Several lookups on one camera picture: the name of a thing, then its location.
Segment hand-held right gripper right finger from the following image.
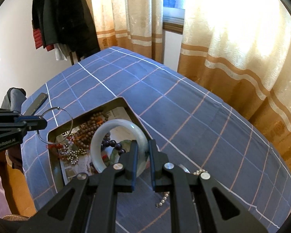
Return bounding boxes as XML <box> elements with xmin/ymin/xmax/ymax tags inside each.
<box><xmin>148</xmin><ymin>139</ymin><xmax>268</xmax><ymax>233</ymax></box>

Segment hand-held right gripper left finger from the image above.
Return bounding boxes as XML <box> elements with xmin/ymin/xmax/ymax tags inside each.
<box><xmin>17</xmin><ymin>139</ymin><xmax>139</xmax><ymax>233</ymax></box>

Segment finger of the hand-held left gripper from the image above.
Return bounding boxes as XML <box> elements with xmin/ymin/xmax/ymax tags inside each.
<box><xmin>0</xmin><ymin>119</ymin><xmax>48</xmax><ymax>139</ymax></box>
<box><xmin>0</xmin><ymin>107</ymin><xmax>43</xmax><ymax>123</ymax></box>

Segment green jade bangle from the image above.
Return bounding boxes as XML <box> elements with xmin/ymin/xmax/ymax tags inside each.
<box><xmin>109</xmin><ymin>139</ymin><xmax>134</xmax><ymax>165</ymax></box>

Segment dark purple bead bracelet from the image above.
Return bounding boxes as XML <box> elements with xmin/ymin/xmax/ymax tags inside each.
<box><xmin>101</xmin><ymin>132</ymin><xmax>126</xmax><ymax>156</ymax></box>

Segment thin silver hoop bangle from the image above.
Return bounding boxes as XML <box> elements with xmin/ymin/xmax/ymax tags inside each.
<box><xmin>37</xmin><ymin>107</ymin><xmax>74</xmax><ymax>144</ymax></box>

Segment white jade bangle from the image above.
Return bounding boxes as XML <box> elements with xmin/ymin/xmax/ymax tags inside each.
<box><xmin>90</xmin><ymin>119</ymin><xmax>152</xmax><ymax>176</ymax></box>

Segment silver ball chain necklace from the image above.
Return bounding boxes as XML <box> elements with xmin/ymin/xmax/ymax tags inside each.
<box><xmin>58</xmin><ymin>143</ymin><xmax>88</xmax><ymax>166</ymax></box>

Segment rectangular metal tin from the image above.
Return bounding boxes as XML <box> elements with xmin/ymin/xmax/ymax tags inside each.
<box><xmin>47</xmin><ymin>97</ymin><xmax>151</xmax><ymax>192</ymax></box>

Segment brown wooden bead bracelet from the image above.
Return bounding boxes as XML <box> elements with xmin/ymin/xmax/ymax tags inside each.
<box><xmin>71</xmin><ymin>112</ymin><xmax>110</xmax><ymax>156</ymax></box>

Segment black smartphone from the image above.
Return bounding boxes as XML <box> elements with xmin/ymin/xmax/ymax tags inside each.
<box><xmin>24</xmin><ymin>93</ymin><xmax>49</xmax><ymax>115</ymax></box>

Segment blue checked tablecloth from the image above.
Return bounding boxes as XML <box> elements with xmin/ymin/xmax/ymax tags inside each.
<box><xmin>21</xmin><ymin>46</ymin><xmax>291</xmax><ymax>233</ymax></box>

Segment white hanging garment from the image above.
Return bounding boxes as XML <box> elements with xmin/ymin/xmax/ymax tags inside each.
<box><xmin>54</xmin><ymin>43</ymin><xmax>68</xmax><ymax>61</ymax></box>

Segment wooden coat rack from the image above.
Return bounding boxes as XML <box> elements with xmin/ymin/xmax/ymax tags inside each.
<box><xmin>68</xmin><ymin>51</ymin><xmax>81</xmax><ymax>66</ymax></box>

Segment red down jacket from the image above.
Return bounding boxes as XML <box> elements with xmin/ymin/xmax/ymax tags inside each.
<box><xmin>33</xmin><ymin>28</ymin><xmax>55</xmax><ymax>52</ymax></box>

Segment dark hanging coats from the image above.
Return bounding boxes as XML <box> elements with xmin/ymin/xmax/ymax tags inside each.
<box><xmin>31</xmin><ymin>0</ymin><xmax>100</xmax><ymax>59</ymax></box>

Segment narrow cream and tan curtain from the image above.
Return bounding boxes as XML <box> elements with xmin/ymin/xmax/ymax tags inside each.
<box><xmin>76</xmin><ymin>0</ymin><xmax>164</xmax><ymax>63</ymax></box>

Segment wide cream and tan curtain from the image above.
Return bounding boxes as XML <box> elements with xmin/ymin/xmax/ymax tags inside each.
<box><xmin>177</xmin><ymin>0</ymin><xmax>291</xmax><ymax>175</ymax></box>

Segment window with wooden sill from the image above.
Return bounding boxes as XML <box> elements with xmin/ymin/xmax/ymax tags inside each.
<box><xmin>161</xmin><ymin>0</ymin><xmax>186</xmax><ymax>27</ymax></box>

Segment white pearl necklace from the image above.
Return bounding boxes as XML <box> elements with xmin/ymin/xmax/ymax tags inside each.
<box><xmin>155</xmin><ymin>169</ymin><xmax>208</xmax><ymax>208</ymax></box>

